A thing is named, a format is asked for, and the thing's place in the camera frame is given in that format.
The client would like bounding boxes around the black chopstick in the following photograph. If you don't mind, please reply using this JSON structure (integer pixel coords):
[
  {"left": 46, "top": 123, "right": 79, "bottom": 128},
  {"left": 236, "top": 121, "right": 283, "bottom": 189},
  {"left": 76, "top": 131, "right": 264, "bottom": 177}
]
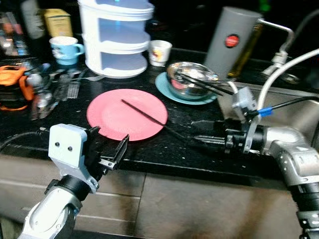
[
  {"left": 121, "top": 99, "right": 202, "bottom": 146},
  {"left": 177, "top": 75, "right": 225, "bottom": 93},
  {"left": 174, "top": 74, "right": 235, "bottom": 96}
]

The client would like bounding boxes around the grey kitchen base cabinet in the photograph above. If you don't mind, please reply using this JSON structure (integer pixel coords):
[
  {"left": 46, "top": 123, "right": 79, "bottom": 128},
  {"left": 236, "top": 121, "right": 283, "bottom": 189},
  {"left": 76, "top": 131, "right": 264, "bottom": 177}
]
[{"left": 0, "top": 154, "right": 319, "bottom": 239}]

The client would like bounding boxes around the pink plate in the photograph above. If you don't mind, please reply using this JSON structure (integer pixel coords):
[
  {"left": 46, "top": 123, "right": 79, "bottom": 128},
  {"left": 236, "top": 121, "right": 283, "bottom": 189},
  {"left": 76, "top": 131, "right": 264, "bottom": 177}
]
[{"left": 86, "top": 89, "right": 169, "bottom": 142}]

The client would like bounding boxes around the metal fork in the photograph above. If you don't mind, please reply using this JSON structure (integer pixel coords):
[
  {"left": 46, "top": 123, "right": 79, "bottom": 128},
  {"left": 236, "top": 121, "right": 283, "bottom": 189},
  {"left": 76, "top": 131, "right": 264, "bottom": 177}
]
[
  {"left": 54, "top": 71, "right": 71, "bottom": 102},
  {"left": 67, "top": 70, "right": 84, "bottom": 100}
]

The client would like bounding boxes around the teal plate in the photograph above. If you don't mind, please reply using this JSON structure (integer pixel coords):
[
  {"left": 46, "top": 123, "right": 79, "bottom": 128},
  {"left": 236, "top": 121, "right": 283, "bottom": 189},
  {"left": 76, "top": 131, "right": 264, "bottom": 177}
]
[{"left": 155, "top": 71, "right": 218, "bottom": 106}]

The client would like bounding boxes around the stainless steel bowl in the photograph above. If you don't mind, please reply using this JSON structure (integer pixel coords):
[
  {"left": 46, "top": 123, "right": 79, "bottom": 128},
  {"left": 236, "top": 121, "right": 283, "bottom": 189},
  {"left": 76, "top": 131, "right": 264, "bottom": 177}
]
[{"left": 166, "top": 62, "right": 220, "bottom": 100}]

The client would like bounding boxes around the white tiered food container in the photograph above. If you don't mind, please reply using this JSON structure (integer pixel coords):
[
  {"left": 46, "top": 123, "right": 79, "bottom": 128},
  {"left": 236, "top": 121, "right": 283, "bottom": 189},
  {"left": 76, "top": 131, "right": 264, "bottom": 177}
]
[{"left": 77, "top": 0, "right": 155, "bottom": 79}]

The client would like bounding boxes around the yellow oil bottle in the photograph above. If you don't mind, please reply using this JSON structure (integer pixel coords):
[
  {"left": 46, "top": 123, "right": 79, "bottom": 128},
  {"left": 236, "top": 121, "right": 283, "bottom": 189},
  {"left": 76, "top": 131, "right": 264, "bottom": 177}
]
[{"left": 227, "top": 22, "right": 262, "bottom": 79}]

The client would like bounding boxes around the blue mug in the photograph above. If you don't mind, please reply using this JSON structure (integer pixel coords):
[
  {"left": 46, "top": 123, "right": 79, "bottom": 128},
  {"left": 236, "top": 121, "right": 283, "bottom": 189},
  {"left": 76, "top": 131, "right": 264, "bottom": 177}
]
[{"left": 49, "top": 36, "right": 85, "bottom": 66}]

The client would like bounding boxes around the white cartoon print cup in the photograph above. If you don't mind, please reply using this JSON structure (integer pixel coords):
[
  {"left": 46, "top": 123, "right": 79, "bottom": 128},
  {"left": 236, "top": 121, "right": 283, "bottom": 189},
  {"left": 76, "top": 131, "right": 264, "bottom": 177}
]
[{"left": 149, "top": 40, "right": 173, "bottom": 67}]

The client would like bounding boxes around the orange black battery pack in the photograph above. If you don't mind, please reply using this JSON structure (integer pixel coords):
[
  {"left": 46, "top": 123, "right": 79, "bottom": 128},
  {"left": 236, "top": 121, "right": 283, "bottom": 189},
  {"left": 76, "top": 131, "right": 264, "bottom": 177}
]
[{"left": 0, "top": 65, "right": 34, "bottom": 111}]

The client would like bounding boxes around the grey canister with red label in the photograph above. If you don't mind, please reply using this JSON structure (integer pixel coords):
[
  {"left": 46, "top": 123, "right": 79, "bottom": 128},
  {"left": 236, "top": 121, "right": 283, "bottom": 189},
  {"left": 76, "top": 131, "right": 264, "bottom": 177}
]
[{"left": 204, "top": 6, "right": 263, "bottom": 79}]

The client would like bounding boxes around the yellow box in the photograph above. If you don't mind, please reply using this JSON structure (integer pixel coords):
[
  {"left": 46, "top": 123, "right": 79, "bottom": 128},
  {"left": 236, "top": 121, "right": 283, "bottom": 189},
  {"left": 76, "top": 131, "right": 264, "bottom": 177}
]
[{"left": 43, "top": 8, "right": 73, "bottom": 38}]

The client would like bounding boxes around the silver faucet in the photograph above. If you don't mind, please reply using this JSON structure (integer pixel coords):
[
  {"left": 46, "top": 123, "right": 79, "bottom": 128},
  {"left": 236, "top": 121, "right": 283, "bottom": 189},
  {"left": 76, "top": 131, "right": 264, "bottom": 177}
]
[{"left": 257, "top": 19, "right": 296, "bottom": 65}]

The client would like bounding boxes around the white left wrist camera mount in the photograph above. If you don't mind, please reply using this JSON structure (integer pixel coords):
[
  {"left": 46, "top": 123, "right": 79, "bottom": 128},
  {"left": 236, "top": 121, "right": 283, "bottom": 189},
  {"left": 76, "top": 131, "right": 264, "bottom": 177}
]
[{"left": 48, "top": 124, "right": 100, "bottom": 194}]

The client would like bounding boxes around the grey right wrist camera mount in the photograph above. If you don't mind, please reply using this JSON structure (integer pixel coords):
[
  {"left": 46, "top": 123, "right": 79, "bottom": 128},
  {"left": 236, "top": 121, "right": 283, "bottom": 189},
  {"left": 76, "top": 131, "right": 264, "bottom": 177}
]
[{"left": 231, "top": 87, "right": 261, "bottom": 152}]

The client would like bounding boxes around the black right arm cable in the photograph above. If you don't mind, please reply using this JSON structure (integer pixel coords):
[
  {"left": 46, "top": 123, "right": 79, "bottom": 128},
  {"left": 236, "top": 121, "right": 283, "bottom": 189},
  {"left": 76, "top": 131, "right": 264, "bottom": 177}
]
[{"left": 257, "top": 96, "right": 319, "bottom": 118}]

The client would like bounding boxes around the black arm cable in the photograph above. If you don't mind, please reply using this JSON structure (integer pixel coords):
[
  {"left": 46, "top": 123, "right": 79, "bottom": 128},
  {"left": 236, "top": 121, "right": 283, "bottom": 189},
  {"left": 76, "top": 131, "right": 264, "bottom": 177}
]
[
  {"left": 257, "top": 96, "right": 319, "bottom": 118},
  {"left": 0, "top": 130, "right": 50, "bottom": 152}
]

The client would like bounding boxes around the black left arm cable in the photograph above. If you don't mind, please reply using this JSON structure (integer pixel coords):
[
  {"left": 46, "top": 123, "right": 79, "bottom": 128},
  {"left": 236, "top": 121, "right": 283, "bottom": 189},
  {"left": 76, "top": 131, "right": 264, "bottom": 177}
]
[{"left": 0, "top": 130, "right": 50, "bottom": 152}]

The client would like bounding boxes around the white hose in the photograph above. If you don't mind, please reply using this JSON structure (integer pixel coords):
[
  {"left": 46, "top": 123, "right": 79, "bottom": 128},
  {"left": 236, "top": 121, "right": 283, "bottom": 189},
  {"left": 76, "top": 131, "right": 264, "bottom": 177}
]
[{"left": 257, "top": 47, "right": 319, "bottom": 113}]

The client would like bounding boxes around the grey faucet hose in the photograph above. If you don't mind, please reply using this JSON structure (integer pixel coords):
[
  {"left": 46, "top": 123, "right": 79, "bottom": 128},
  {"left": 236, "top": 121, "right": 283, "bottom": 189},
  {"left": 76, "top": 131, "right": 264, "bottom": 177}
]
[{"left": 294, "top": 10, "right": 319, "bottom": 50}]

